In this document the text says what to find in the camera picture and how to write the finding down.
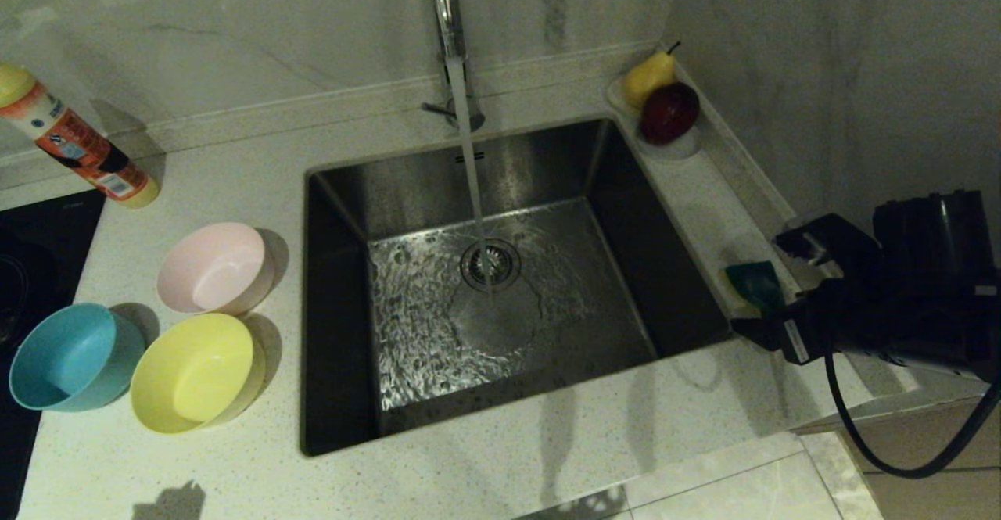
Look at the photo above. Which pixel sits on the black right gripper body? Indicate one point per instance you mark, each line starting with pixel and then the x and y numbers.
pixel 837 317

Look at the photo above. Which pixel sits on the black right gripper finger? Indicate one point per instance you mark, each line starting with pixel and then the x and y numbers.
pixel 762 331

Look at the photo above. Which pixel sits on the green and yellow sponge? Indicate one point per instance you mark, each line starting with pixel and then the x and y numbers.
pixel 755 285

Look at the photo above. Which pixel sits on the chrome faucet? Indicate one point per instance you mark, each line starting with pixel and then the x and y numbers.
pixel 446 4

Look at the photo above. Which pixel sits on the blue plastic bowl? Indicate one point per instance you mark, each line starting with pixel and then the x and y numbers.
pixel 70 356

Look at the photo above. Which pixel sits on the orange label detergent bottle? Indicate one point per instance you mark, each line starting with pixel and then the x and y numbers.
pixel 78 145

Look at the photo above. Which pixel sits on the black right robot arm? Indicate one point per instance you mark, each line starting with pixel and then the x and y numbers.
pixel 938 293

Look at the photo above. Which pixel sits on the stainless steel sink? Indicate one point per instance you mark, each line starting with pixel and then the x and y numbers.
pixel 626 215

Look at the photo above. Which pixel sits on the metal sink drain strainer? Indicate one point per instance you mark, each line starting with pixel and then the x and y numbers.
pixel 504 266

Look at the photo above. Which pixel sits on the light wooden cabinet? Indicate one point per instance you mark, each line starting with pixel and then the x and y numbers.
pixel 884 496

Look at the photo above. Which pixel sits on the white fruit tray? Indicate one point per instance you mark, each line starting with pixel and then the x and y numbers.
pixel 676 150

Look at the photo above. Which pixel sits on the dark red apple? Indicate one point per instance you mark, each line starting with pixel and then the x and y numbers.
pixel 669 113

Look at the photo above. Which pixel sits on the yellow pear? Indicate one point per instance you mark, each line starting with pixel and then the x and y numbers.
pixel 645 78

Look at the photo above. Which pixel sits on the running water stream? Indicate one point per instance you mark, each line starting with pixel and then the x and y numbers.
pixel 469 160

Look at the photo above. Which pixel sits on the pink plastic bowl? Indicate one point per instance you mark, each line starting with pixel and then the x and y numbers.
pixel 215 270

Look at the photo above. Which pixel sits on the yellow plastic bowl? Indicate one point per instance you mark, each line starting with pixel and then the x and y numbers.
pixel 191 375

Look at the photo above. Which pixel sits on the black induction cooktop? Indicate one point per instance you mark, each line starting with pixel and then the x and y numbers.
pixel 39 270

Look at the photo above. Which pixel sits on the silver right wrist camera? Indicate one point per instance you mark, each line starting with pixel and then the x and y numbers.
pixel 829 242

